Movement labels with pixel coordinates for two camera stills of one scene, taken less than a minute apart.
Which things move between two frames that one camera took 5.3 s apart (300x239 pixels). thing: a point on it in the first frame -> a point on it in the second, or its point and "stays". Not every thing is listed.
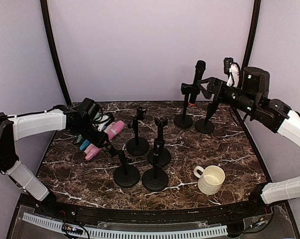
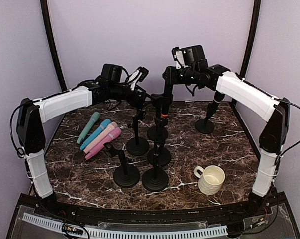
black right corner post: [250, 41] stays
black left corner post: [45, 9] stays
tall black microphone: [200, 66] -> [165, 100]
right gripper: [215, 82] -> [171, 77]
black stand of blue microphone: [126, 176] stays
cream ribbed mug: [210, 182] stays
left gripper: [99, 141] -> [140, 103]
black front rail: [129, 214] stays
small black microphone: [211, 108] stays
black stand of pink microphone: [138, 146] stays
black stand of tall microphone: [185, 121] -> [159, 132]
